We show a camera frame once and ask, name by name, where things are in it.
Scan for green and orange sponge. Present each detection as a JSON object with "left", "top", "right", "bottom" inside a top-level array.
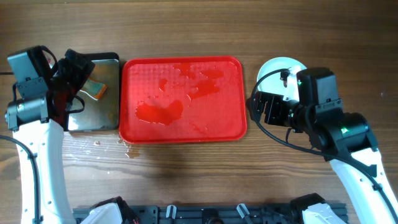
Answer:
[{"left": 80, "top": 78, "right": 107, "bottom": 100}]

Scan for white plate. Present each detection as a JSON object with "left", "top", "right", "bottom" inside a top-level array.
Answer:
[{"left": 257, "top": 57, "right": 306, "bottom": 95}]

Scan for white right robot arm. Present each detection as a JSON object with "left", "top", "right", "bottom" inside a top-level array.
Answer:
[{"left": 246, "top": 91, "right": 397, "bottom": 223}]

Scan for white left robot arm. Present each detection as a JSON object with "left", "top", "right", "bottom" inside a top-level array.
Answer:
[{"left": 1, "top": 45, "right": 119, "bottom": 223}]

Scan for black water tray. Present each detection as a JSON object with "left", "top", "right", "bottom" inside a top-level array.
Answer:
[{"left": 67, "top": 52, "right": 121, "bottom": 131}]

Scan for red plastic tray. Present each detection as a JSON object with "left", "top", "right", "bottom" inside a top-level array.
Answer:
[{"left": 119, "top": 56, "right": 248, "bottom": 144}]

